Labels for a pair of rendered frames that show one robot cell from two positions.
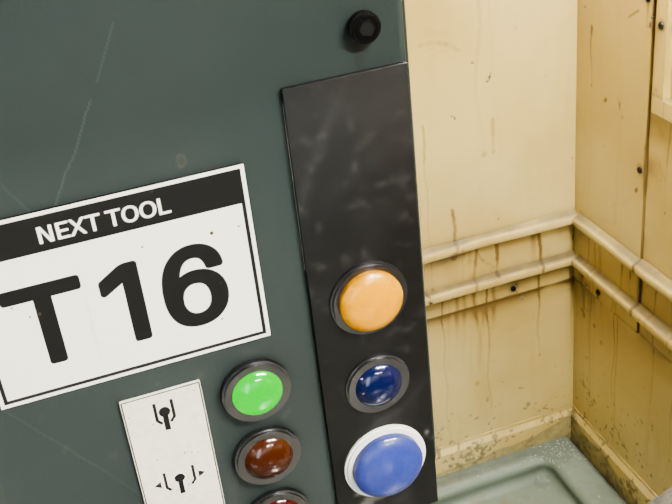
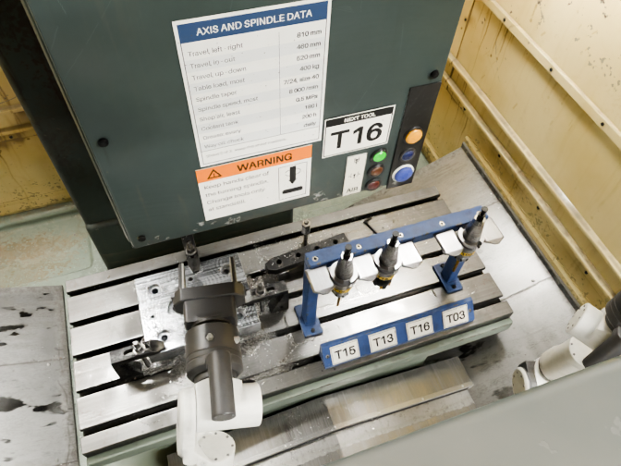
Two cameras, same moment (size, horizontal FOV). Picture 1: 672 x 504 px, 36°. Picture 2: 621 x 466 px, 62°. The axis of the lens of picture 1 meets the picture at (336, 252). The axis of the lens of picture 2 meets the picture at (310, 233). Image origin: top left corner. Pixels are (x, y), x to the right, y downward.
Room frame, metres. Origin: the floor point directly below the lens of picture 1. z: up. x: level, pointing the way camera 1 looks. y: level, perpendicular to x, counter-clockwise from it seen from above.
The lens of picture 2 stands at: (-0.20, 0.18, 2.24)
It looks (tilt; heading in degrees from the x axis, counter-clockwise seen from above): 55 degrees down; 354
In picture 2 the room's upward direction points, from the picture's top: 4 degrees clockwise
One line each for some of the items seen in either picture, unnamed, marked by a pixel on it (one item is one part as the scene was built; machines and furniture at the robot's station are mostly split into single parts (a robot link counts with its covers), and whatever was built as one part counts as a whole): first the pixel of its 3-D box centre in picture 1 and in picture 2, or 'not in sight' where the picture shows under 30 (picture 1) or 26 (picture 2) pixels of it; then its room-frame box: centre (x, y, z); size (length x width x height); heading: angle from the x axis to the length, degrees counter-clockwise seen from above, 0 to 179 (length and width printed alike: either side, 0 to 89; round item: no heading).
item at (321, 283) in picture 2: not in sight; (321, 280); (0.38, 0.09, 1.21); 0.07 x 0.05 x 0.01; 16
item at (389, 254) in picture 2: not in sight; (390, 251); (0.43, -0.07, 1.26); 0.04 x 0.04 x 0.07
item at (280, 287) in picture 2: not in sight; (263, 297); (0.47, 0.23, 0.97); 0.13 x 0.03 x 0.15; 106
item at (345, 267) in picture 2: not in sight; (345, 263); (0.40, 0.04, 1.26); 0.04 x 0.04 x 0.07
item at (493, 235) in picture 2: not in sight; (490, 232); (0.51, -0.33, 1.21); 0.07 x 0.05 x 0.01; 16
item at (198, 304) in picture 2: not in sight; (211, 323); (0.18, 0.30, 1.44); 0.13 x 0.12 x 0.10; 97
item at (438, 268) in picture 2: not in sight; (460, 251); (0.56, -0.32, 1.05); 0.10 x 0.05 x 0.30; 16
